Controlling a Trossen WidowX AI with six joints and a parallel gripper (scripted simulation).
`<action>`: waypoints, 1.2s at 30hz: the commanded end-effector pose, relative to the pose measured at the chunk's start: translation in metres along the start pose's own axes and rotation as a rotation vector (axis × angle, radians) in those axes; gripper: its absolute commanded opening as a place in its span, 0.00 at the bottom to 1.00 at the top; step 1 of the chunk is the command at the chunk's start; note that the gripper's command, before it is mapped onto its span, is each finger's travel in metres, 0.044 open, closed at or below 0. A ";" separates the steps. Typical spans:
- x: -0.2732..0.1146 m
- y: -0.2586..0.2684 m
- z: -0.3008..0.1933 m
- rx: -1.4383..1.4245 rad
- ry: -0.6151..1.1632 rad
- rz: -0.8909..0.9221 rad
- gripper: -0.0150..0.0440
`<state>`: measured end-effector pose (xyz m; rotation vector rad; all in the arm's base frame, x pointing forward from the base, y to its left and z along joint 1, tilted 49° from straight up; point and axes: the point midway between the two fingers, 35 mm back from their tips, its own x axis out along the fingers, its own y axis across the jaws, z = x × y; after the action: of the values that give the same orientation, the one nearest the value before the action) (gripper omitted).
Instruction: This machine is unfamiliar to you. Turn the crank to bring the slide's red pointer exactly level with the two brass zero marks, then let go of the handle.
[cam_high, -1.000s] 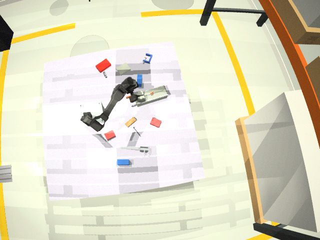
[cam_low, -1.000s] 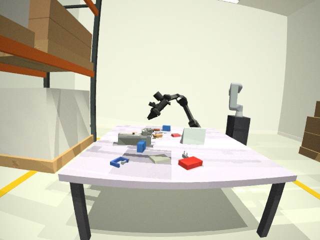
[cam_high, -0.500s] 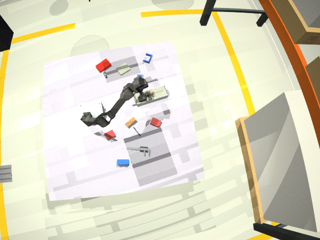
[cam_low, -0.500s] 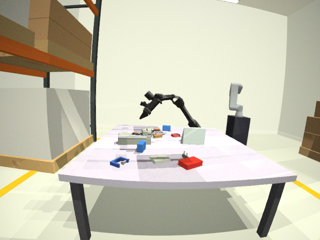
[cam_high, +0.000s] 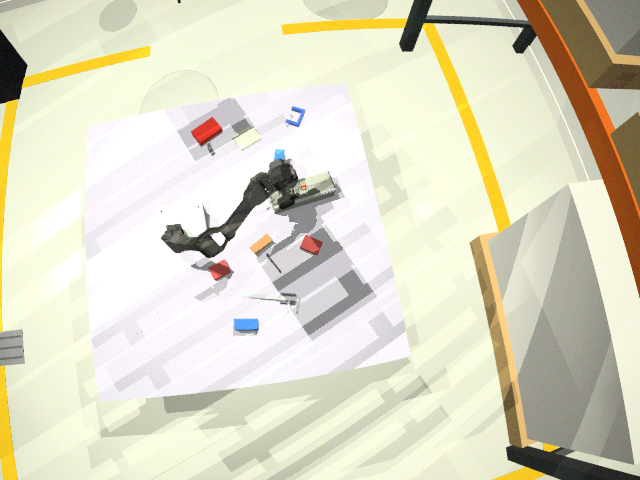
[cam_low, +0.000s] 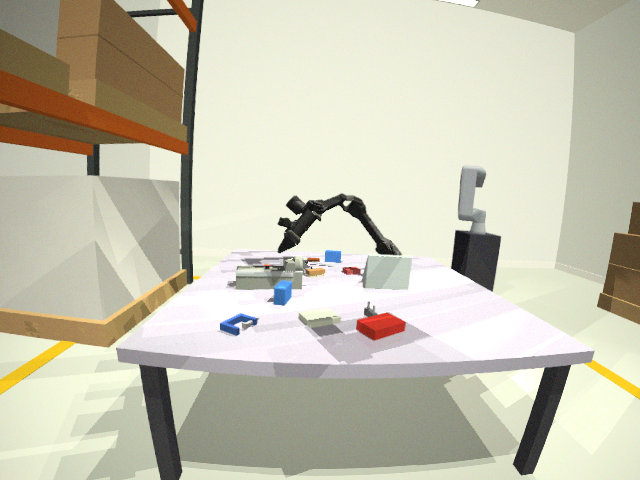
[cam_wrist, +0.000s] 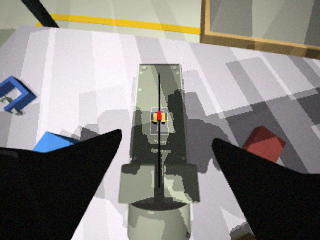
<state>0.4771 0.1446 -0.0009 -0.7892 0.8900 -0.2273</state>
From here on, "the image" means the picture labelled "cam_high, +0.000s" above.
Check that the red rectangular block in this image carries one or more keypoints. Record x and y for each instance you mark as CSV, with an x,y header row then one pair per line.
x,y
219,269
206,131

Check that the red cube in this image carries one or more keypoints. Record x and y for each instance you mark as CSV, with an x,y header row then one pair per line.
x,y
311,245

